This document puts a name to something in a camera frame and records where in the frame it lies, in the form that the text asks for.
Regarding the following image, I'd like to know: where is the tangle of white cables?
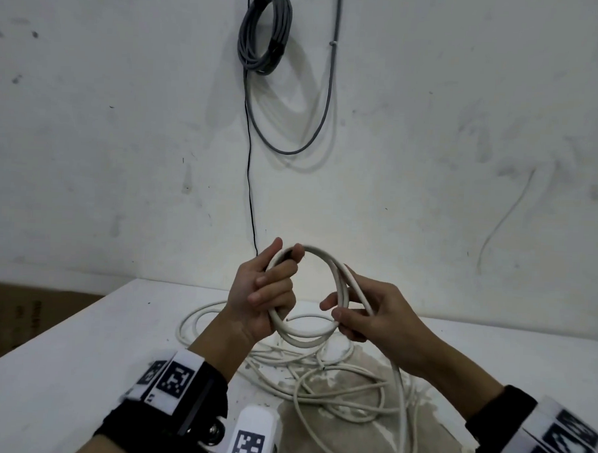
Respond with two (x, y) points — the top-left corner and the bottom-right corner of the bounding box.
(170, 297), (454, 453)

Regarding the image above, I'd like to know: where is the person's right forearm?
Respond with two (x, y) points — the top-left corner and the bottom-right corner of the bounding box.
(394, 332), (508, 427)

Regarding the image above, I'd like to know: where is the grey coiled wall cable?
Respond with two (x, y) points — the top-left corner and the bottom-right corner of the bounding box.
(232, 0), (345, 158)

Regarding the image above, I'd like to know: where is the black right wrist strap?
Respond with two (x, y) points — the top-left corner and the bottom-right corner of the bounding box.
(465, 383), (598, 453)

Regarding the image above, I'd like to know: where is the person's right hand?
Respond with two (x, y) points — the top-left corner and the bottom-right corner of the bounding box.
(316, 269), (448, 381)

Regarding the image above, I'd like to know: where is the black left wrist strap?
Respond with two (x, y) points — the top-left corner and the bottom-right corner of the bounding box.
(91, 345), (233, 453)

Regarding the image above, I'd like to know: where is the person's left forearm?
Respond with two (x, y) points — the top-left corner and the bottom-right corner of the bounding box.
(183, 307), (259, 387)

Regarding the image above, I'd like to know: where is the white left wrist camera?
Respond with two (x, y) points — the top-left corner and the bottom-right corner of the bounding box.
(219, 403), (285, 453)

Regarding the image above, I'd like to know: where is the black wrist strap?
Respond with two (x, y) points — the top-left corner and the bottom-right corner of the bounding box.
(465, 383), (598, 453)
(91, 345), (233, 453)

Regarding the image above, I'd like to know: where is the person's left hand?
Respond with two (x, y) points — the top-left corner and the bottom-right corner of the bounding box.
(223, 234), (307, 349)

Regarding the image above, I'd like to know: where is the thin black wall wire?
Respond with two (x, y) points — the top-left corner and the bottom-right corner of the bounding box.
(235, 0), (270, 258)

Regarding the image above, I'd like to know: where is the thick white cable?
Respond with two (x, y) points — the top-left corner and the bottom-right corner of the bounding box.
(257, 242), (430, 453)

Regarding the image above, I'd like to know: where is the brown cardboard box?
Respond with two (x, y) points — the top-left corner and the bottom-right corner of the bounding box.
(0, 281), (104, 377)

